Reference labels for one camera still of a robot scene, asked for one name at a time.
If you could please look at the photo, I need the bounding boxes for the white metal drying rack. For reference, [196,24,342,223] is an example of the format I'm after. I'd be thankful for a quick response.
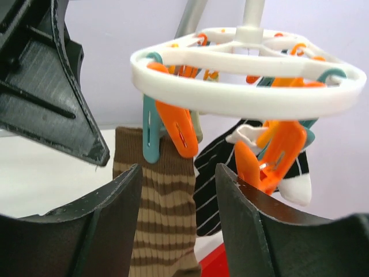
[175,0,208,39]

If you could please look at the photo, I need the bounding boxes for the orange clothes peg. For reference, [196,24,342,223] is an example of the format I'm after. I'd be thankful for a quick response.
[235,121,307,195]

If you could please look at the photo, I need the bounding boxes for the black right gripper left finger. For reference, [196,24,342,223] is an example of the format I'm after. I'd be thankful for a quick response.
[1,165,142,276]

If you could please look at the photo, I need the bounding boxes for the teal clothes peg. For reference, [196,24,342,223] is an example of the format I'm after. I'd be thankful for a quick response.
[141,51,165,164]

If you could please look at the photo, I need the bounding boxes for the brown beige striped sock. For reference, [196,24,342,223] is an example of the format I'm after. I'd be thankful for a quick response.
[113,127,201,276]

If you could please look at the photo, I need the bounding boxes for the red plastic tray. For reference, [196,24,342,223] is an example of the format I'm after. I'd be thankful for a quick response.
[200,243,229,277]

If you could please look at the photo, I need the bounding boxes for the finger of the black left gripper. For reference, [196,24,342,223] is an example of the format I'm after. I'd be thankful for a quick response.
[1,1,110,166]

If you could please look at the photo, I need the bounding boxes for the black white striped sock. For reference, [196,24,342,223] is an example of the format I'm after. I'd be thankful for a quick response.
[192,118,312,237]

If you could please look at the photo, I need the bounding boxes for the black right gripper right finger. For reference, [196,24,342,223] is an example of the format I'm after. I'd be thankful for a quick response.
[216,164,368,277]

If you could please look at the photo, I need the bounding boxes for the white round clip hanger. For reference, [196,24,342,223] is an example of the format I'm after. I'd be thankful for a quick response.
[130,1,367,120]

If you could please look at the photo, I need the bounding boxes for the orange peg at left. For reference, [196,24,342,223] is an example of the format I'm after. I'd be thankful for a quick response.
[146,62,199,159]

